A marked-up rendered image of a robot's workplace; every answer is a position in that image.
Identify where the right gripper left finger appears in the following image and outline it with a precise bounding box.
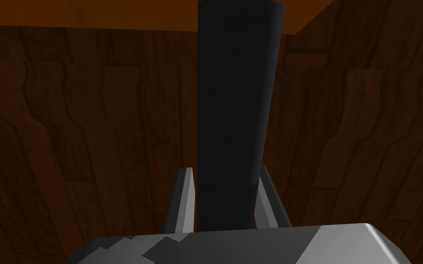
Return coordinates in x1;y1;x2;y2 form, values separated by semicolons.
162;167;196;234

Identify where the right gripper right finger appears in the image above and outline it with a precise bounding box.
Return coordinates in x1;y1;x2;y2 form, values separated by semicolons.
253;164;293;230

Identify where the black cylindrical handle bar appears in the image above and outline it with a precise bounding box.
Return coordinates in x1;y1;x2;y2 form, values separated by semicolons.
196;0;286;233

